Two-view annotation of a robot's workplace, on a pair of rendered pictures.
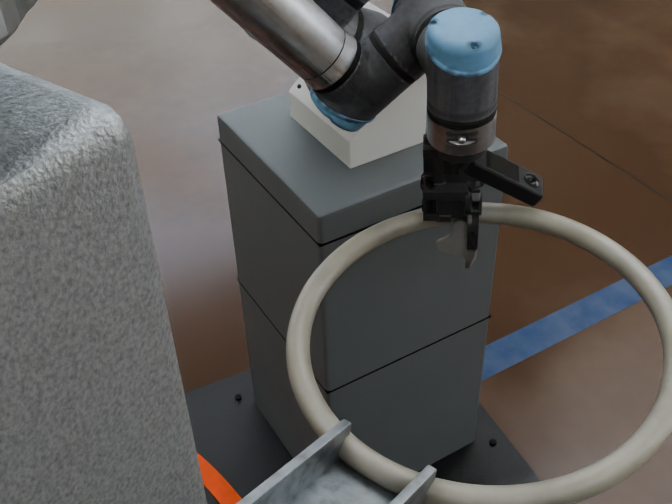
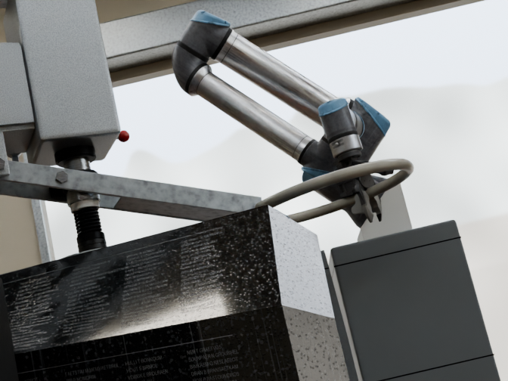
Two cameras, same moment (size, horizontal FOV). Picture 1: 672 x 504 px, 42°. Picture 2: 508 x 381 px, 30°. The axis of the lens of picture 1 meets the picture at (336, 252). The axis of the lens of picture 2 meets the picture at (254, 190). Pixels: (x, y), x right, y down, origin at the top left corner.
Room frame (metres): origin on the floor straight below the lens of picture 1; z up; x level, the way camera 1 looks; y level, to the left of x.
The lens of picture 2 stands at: (-1.49, -1.26, 0.41)
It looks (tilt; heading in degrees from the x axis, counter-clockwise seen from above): 13 degrees up; 30
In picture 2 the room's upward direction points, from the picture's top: 13 degrees counter-clockwise
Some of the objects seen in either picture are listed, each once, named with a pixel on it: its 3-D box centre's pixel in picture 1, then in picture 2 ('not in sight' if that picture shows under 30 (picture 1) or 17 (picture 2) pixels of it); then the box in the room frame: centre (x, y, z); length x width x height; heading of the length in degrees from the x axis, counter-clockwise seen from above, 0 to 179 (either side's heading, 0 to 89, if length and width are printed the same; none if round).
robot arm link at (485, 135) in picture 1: (461, 127); (345, 147); (0.98, -0.17, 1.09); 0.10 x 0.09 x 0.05; 173
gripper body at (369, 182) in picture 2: (454, 175); (353, 175); (0.99, -0.17, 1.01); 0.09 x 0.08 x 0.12; 83
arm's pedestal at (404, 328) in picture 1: (359, 296); (421, 371); (1.39, -0.05, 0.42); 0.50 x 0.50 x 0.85; 30
